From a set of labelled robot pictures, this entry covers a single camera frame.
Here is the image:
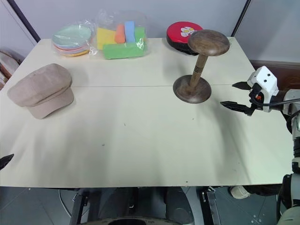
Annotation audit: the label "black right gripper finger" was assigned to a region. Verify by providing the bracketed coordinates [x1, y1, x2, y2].
[232, 81, 253, 91]
[219, 101, 256, 117]

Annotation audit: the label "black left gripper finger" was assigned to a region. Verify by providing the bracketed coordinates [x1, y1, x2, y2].
[0, 153, 15, 171]

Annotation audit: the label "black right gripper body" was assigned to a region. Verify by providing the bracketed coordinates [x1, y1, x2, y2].
[248, 83, 265, 111]

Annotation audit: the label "beige newsboy cap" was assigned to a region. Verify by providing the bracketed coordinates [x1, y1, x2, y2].
[7, 63, 75, 120]

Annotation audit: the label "brown wooden hat stand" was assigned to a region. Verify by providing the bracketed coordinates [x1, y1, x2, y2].
[172, 30, 231, 104]

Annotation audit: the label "brown wooden cabinet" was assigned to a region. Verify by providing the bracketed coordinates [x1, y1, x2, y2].
[250, 59, 300, 91]

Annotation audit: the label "black slanted pole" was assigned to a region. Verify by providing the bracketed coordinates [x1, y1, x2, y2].
[6, 0, 42, 43]
[232, 0, 252, 37]

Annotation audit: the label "red and black round pad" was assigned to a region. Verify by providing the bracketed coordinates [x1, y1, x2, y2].
[165, 21, 205, 56]

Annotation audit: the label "white plastic part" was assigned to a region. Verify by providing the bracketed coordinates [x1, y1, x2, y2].
[230, 186, 250, 200]

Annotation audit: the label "black metal table leg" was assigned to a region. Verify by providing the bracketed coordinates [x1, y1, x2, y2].
[69, 187, 104, 225]
[198, 186, 219, 225]

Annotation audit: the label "stacked wooden slabs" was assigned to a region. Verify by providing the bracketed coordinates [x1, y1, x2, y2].
[0, 48, 24, 91]

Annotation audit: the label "small green foam block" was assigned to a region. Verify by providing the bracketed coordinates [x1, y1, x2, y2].
[133, 26, 146, 48]

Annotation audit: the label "orange plate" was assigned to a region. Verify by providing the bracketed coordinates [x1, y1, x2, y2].
[55, 47, 90, 55]

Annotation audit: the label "pink plate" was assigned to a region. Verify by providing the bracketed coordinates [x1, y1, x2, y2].
[53, 43, 90, 52]

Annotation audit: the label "blue foam block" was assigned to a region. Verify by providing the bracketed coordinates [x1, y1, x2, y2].
[124, 21, 136, 44]

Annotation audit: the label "large green foam block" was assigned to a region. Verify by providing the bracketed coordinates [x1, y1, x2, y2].
[103, 42, 146, 60]

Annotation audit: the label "yellow plate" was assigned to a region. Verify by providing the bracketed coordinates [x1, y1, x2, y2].
[62, 50, 90, 58]

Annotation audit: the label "orange foam block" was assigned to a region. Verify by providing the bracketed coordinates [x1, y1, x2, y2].
[114, 24, 126, 44]

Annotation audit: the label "light green plate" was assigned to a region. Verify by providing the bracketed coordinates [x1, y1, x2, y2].
[52, 24, 92, 47]

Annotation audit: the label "yellow foam block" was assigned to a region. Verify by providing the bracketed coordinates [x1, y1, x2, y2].
[97, 27, 118, 50]

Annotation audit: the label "clear plastic bag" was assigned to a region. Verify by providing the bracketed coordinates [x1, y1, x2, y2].
[89, 8, 149, 60]

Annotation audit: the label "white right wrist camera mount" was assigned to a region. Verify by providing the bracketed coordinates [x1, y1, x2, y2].
[246, 66, 279, 113]

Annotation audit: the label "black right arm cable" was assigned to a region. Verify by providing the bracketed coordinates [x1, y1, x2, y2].
[259, 97, 300, 134]

